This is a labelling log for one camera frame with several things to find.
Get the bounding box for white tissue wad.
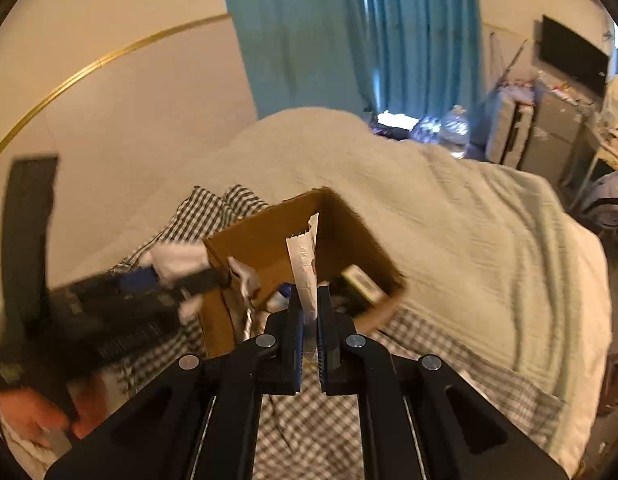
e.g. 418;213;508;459
139;242;213;322

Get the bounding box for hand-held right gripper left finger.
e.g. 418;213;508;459
44;286;306;480

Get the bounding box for black television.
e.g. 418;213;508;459
539;14;610;99

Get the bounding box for teal curtain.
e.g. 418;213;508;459
216;0;491;122

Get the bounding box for brown cardboard box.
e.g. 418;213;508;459
201;186;408;359

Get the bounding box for white paper wrapper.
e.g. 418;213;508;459
285;211;321;322

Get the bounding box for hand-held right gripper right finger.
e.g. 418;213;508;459
316;284;566;480

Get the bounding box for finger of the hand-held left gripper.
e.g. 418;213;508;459
163;266;231;296
110;265;161;294

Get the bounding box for white suitcase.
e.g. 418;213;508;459
488;87;536;167

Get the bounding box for grey television cabinet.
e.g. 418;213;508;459
519;82;606;187

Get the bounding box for person's left hand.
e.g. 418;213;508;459
0;385;98;453

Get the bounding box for silver foil wrapper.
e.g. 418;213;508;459
228;256;263;322

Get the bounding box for white and dark bag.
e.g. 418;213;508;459
576;169;618;232

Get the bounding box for small dark box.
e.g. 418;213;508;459
339;265;386;307

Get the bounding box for white textured blanket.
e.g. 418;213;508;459
79;107;613;467

